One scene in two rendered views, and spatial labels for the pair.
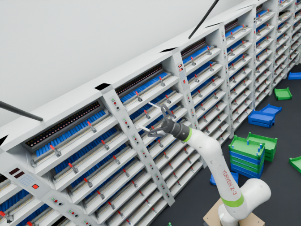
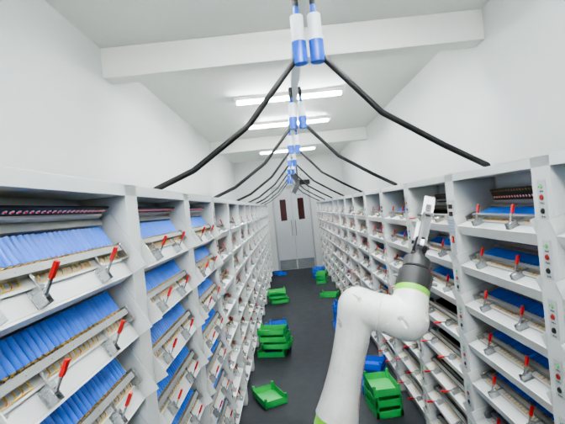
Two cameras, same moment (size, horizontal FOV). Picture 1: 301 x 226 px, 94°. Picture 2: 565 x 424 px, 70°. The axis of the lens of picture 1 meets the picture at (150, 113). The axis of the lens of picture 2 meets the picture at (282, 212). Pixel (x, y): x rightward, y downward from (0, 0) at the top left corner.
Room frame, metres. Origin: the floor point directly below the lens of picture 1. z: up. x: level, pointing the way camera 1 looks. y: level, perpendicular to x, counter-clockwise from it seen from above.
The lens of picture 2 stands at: (0.76, -1.26, 1.60)
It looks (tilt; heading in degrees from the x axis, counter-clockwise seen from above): 1 degrees down; 114
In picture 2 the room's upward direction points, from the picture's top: 6 degrees counter-clockwise
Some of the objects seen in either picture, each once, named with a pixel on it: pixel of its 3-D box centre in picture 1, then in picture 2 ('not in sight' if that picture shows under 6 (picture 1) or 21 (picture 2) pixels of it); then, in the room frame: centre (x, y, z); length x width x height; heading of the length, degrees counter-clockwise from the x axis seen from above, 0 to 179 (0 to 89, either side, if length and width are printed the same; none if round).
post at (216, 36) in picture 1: (221, 91); not in sight; (1.65, -1.03, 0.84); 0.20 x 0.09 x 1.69; 24
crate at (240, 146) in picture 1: (246, 146); not in sight; (1.01, -0.84, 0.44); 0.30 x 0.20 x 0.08; 32
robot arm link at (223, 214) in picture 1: (229, 215); not in sight; (0.49, -0.24, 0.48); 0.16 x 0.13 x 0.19; 101
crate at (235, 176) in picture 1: (224, 178); not in sight; (1.00, -0.52, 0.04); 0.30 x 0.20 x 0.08; 47
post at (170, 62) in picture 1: (188, 119); not in sight; (1.37, -0.39, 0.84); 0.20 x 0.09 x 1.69; 24
